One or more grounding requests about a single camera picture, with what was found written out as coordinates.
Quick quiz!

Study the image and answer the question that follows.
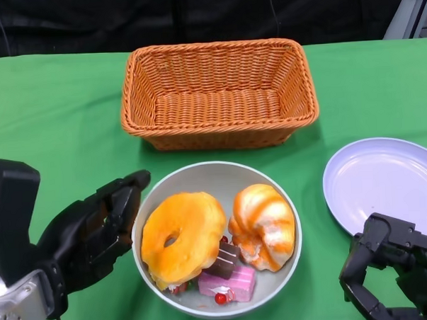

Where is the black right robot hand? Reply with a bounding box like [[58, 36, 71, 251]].
[[336, 210, 427, 320]]

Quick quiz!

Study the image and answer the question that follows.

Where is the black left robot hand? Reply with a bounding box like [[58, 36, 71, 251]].
[[33, 169, 156, 295]]

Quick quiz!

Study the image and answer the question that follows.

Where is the orange ring donut bread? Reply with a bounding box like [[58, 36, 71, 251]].
[[138, 190, 230, 292]]

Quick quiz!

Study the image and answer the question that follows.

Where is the pale grey-green bowl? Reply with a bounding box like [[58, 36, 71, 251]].
[[127, 157, 306, 320]]

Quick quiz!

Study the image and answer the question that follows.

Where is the orange white swirl bun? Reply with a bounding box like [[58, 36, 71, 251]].
[[225, 182, 297, 274]]

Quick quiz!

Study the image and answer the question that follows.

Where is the lavender plate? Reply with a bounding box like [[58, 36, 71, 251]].
[[320, 135, 427, 243]]

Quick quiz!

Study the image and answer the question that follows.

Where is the brown chocolate cake slice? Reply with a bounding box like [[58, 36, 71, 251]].
[[202, 236, 243, 282]]

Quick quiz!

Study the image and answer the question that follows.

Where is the magenta pink cake slice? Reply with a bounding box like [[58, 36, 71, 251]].
[[196, 264, 258, 307]]

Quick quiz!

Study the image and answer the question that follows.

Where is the orange wicker basket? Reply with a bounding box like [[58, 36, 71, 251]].
[[117, 36, 322, 155]]

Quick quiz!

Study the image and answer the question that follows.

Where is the green tablecloth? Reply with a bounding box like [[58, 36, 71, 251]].
[[0, 37, 427, 320]]

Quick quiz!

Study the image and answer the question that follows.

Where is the black backdrop cloth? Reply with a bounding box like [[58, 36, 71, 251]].
[[0, 0, 427, 59]]

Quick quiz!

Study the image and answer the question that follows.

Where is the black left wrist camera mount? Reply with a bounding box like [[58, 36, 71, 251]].
[[0, 155, 46, 287]]

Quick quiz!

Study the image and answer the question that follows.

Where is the aluminium frame post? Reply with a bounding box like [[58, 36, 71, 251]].
[[382, 0, 427, 40]]

